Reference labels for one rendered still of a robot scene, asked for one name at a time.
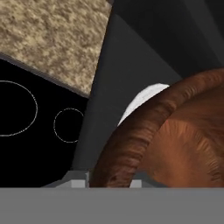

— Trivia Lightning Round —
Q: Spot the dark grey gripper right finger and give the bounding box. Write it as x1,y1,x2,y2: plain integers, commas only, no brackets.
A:
129,171,168,188

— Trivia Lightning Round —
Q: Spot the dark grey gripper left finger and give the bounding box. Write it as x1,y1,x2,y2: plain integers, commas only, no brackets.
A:
43,170,90,188

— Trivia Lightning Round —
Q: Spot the brown wooden bowl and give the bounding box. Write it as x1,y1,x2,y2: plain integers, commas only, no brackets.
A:
88,67,224,188

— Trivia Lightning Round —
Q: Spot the white round microwave plate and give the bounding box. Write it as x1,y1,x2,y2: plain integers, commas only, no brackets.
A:
116,82,171,127

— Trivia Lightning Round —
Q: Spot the dark grey microwave oven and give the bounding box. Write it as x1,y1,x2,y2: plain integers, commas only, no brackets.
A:
71,0,224,172

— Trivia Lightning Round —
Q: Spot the black hob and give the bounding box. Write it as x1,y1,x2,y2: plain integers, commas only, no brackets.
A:
0,58,90,188

